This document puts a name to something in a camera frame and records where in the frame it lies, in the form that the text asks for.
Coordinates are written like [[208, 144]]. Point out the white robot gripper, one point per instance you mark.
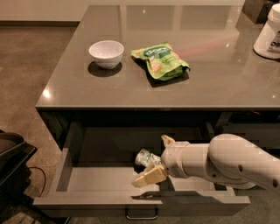
[[175, 158]]

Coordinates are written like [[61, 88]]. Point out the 7up soda can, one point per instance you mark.
[[145, 158]]

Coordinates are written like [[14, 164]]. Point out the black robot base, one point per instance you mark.
[[14, 174]]

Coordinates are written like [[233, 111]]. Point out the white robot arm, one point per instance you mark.
[[227, 160]]

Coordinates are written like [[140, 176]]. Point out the open grey top drawer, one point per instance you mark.
[[94, 173]]

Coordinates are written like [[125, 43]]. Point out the grey kitchen counter cabinet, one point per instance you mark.
[[227, 82]]

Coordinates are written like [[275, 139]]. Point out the green snack bag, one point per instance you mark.
[[162, 62]]

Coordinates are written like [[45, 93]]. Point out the white ceramic bowl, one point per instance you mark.
[[106, 54]]

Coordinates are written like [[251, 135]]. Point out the white plastic jar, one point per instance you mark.
[[268, 41]]

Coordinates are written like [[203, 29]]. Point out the dark box in background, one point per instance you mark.
[[257, 10]]

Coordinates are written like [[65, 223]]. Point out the metal drawer handle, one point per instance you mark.
[[141, 214]]

